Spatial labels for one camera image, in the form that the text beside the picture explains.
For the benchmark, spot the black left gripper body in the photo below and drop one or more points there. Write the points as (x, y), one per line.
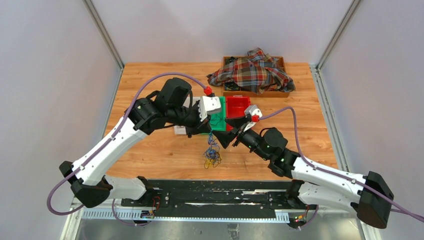
(188, 117)

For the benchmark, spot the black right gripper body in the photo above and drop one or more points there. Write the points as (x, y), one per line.
(249, 139)

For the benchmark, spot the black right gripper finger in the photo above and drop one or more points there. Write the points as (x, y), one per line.
(225, 137)
(239, 122)

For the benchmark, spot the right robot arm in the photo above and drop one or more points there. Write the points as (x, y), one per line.
(368, 196)

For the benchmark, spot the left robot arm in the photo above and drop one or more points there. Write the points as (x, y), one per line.
(171, 106)

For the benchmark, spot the red plastic bin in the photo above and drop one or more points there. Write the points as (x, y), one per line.
(236, 105)

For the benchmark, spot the green plastic bin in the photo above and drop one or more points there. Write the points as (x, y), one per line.
(217, 121)

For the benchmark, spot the white plastic bin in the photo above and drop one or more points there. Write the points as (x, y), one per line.
(181, 130)

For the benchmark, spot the plaid shirt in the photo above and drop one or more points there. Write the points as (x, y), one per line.
(257, 72)

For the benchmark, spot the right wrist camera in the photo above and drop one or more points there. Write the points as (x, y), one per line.
(253, 115)

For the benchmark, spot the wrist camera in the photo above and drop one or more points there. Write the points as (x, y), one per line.
(253, 115)
(209, 104)

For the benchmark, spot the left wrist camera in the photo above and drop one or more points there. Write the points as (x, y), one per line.
(209, 104)

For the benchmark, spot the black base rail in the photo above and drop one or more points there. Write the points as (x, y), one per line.
(218, 199)

